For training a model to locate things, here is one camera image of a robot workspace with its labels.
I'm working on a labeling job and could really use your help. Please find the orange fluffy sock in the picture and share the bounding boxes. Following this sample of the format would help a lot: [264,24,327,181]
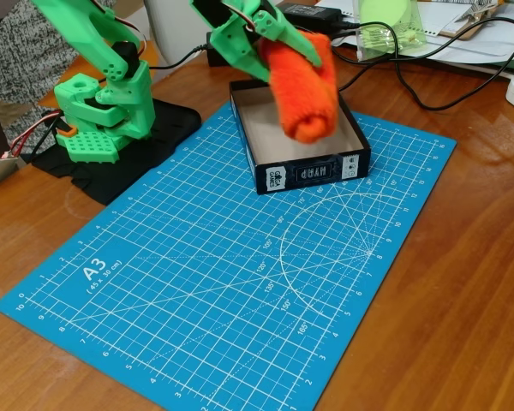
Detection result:
[256,29,341,145]

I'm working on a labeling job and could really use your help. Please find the black power adapter blue light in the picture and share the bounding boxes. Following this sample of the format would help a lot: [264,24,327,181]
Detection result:
[205,30,241,68]

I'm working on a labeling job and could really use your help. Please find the flat black power adapter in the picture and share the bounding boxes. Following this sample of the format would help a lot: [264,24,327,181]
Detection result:
[279,1,344,27]

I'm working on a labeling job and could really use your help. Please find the clear plastic cup green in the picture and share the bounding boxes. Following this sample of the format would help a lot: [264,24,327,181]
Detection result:
[355,0,428,62]

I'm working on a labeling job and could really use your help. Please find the black cardboard game box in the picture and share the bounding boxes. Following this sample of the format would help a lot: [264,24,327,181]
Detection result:
[228,69,372,196]

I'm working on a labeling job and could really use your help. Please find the white paper sheets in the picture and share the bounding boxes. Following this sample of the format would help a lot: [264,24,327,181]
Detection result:
[312,0,514,79]

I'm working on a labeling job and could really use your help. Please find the brown clipboard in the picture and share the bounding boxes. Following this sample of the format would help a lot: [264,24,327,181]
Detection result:
[438,0,505,40]

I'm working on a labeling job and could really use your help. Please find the blue A3 cutting mat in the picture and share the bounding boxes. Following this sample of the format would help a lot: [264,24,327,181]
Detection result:
[0,100,458,411]

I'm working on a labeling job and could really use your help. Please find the grey knitted fabric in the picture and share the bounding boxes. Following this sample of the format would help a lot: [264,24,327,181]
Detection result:
[0,0,81,145]

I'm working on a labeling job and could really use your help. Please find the white red black servo cable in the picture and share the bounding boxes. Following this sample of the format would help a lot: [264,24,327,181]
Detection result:
[89,0,149,59]

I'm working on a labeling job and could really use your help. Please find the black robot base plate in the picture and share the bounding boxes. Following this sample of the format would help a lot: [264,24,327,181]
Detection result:
[31,98,202,206]

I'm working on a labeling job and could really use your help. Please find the red and black wires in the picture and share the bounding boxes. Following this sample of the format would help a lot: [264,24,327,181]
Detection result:
[6,110,65,160]

